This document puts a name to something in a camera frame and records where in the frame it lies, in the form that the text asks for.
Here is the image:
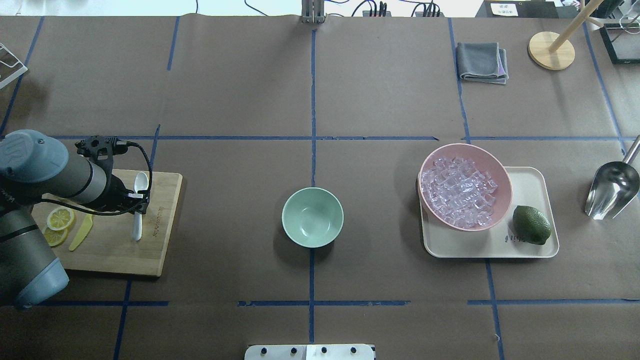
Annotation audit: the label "black power strip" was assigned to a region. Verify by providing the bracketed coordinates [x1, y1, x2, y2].
[351, 0, 445, 18]

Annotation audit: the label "green lime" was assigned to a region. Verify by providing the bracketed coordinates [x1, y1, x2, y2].
[512, 205, 552, 246]

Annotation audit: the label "clear ice cubes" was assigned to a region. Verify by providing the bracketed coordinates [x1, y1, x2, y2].
[418, 156, 498, 229]

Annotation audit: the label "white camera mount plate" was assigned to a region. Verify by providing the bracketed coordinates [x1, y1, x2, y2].
[244, 343, 377, 360]

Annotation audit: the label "green bowl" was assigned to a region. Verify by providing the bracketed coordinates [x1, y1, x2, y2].
[281, 187, 345, 249]

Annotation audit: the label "white cup rack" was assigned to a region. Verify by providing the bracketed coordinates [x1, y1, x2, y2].
[0, 43, 28, 89]

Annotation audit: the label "metal ice scoop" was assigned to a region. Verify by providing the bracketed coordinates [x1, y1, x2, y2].
[584, 136, 640, 220]

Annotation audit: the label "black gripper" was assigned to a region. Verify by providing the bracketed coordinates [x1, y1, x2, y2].
[103, 174, 149, 215]

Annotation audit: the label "wooden cutting board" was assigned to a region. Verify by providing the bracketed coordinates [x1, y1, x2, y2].
[51, 171, 183, 277]

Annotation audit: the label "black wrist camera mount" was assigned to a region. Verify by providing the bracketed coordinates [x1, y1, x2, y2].
[74, 136, 128, 167]

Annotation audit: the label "pink bowl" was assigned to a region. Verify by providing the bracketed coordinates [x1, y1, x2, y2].
[417, 143, 513, 232]

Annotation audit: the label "black metal tray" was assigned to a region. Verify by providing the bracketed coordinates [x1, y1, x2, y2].
[599, 23, 640, 65]

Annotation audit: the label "beige tray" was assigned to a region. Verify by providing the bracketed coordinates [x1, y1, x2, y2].
[420, 166, 560, 259]

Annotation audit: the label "yellow plastic knife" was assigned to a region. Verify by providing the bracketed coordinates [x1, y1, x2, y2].
[68, 214, 94, 252]

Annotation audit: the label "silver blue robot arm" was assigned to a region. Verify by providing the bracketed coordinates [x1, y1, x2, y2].
[0, 129, 150, 310]

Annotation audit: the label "wooden mug tree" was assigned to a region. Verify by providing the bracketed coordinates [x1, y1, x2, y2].
[526, 0, 603, 71]

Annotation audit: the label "yellow lemon slice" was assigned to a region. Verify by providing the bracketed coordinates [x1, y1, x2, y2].
[46, 206, 76, 231]

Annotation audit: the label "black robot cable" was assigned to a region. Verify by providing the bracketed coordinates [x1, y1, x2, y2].
[50, 141, 153, 217]

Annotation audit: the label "white plastic spoon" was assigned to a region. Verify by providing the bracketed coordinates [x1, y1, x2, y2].
[131, 171, 149, 242]

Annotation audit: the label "grey folded cloth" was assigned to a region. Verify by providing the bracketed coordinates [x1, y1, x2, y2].
[455, 42, 509, 85]

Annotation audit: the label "aluminium frame post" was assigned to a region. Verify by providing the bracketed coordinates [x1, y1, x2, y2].
[301, 0, 327, 24]

